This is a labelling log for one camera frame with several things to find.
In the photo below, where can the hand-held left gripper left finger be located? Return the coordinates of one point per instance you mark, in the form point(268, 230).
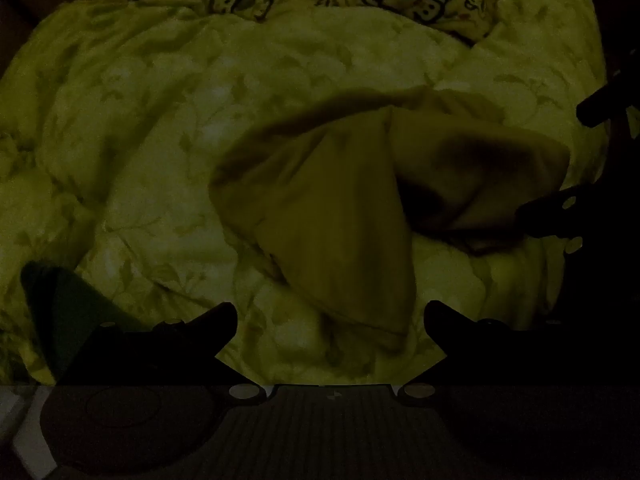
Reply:
point(220, 321)

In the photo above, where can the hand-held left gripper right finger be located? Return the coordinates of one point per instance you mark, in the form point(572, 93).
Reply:
point(441, 321)

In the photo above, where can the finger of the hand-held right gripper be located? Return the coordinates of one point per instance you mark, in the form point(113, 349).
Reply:
point(597, 106)
point(542, 212)

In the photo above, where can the tan small garment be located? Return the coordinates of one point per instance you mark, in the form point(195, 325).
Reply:
point(345, 200)

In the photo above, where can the dark green cloth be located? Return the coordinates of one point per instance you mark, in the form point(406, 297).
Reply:
point(65, 305)

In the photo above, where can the leaf-patterned blanket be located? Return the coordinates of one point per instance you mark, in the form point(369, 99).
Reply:
point(150, 125)

